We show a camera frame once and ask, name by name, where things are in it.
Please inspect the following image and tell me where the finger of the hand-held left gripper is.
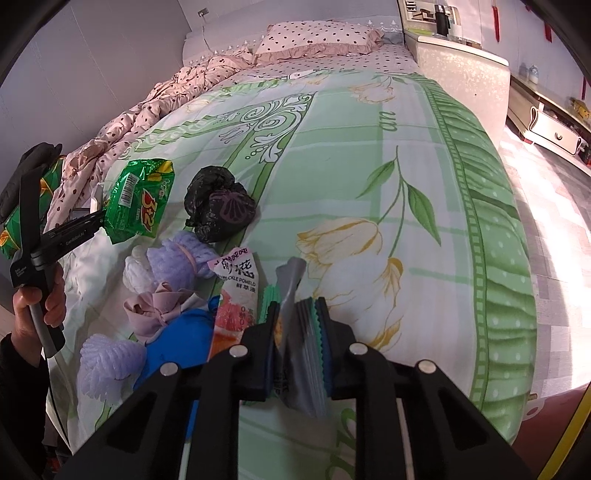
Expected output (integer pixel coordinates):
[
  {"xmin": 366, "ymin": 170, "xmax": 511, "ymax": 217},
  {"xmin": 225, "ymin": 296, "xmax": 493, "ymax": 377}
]
[{"xmin": 44, "ymin": 210, "xmax": 105, "ymax": 260}]

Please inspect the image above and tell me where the green floral blanket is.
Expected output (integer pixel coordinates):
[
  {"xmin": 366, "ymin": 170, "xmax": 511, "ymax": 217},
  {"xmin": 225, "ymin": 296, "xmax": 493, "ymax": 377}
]
[{"xmin": 60, "ymin": 69, "xmax": 539, "ymax": 480}]

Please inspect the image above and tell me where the dark cloth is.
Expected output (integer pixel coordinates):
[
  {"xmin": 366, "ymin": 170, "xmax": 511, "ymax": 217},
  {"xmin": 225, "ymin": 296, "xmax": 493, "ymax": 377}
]
[{"xmin": 0, "ymin": 142, "xmax": 63, "ymax": 222}]

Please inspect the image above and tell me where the pink drink pouch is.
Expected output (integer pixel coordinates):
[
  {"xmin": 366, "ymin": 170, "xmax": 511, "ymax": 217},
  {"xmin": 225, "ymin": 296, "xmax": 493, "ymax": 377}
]
[{"xmin": 206, "ymin": 249, "xmax": 259, "ymax": 363}]

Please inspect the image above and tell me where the person's left hand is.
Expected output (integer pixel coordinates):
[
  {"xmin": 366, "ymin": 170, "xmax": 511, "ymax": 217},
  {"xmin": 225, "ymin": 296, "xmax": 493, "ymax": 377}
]
[{"xmin": 11, "ymin": 265, "xmax": 68, "ymax": 344}]

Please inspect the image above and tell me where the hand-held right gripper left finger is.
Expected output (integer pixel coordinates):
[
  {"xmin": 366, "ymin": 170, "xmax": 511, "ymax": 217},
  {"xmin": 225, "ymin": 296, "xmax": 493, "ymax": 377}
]
[{"xmin": 55, "ymin": 286, "xmax": 282, "ymax": 480}]

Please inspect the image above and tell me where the grey foil packet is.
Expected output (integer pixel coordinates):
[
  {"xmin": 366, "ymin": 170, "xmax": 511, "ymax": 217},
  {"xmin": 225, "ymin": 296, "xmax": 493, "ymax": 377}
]
[{"xmin": 274, "ymin": 257, "xmax": 328, "ymax": 418}]

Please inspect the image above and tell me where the purple fluffy cloth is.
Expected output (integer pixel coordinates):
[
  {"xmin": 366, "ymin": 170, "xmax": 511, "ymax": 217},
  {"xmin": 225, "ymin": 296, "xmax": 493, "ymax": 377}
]
[{"xmin": 147, "ymin": 231, "xmax": 218, "ymax": 296}]

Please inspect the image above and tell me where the pink cloth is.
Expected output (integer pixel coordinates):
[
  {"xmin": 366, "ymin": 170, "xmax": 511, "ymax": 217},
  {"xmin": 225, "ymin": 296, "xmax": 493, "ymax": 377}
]
[{"xmin": 122, "ymin": 282, "xmax": 208, "ymax": 344}]

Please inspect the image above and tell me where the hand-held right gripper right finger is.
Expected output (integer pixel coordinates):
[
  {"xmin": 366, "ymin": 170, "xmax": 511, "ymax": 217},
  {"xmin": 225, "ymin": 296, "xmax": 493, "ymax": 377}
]
[{"xmin": 300, "ymin": 298, "xmax": 541, "ymax": 480}]

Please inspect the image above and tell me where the pink dotted quilt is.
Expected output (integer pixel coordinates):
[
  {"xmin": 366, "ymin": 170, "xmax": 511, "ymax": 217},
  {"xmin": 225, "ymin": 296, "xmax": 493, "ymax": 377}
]
[{"xmin": 46, "ymin": 46, "xmax": 259, "ymax": 227}]

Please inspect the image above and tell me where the black plastic bag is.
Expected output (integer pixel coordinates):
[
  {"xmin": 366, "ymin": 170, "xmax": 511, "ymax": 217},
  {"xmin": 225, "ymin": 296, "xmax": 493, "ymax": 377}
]
[{"xmin": 185, "ymin": 165, "xmax": 257, "ymax": 244}]

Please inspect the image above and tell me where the blue rubber glove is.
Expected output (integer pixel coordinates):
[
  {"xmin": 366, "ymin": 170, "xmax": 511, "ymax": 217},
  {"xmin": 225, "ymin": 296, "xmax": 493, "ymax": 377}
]
[{"xmin": 134, "ymin": 295, "xmax": 222, "ymax": 444}]

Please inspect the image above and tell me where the green snack packet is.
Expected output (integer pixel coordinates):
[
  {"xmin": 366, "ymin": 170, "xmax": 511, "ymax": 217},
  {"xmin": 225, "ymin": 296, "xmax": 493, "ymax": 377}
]
[
  {"xmin": 0, "ymin": 157, "xmax": 65, "ymax": 259},
  {"xmin": 102, "ymin": 158, "xmax": 177, "ymax": 244}
]

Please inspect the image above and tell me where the dotted bed sheet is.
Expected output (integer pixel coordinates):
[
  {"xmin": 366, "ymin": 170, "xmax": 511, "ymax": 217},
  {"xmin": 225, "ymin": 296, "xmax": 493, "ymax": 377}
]
[{"xmin": 194, "ymin": 39, "xmax": 419, "ymax": 86}]

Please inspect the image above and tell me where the purple foam net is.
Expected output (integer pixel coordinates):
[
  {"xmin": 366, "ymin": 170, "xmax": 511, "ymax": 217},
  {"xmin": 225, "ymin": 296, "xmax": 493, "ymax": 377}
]
[{"xmin": 78, "ymin": 335, "xmax": 148, "ymax": 400}]

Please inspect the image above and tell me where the white coffee table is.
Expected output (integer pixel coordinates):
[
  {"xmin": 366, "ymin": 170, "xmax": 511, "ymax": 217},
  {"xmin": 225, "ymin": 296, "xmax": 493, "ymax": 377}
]
[{"xmin": 505, "ymin": 74, "xmax": 591, "ymax": 158}]

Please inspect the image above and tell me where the white nightstand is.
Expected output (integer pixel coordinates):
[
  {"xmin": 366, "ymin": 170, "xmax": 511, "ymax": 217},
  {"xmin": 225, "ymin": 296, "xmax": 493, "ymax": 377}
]
[{"xmin": 399, "ymin": 0, "xmax": 511, "ymax": 153}]

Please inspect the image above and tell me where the pink dotted pillow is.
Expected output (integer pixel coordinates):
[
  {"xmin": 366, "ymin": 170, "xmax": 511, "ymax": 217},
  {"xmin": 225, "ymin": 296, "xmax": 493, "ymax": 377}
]
[{"xmin": 253, "ymin": 21, "xmax": 385, "ymax": 63}]

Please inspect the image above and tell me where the person's left forearm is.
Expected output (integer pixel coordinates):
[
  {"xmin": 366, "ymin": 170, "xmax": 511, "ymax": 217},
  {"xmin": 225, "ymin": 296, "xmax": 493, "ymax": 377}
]
[{"xmin": 0, "ymin": 332, "xmax": 63, "ymax": 480}]

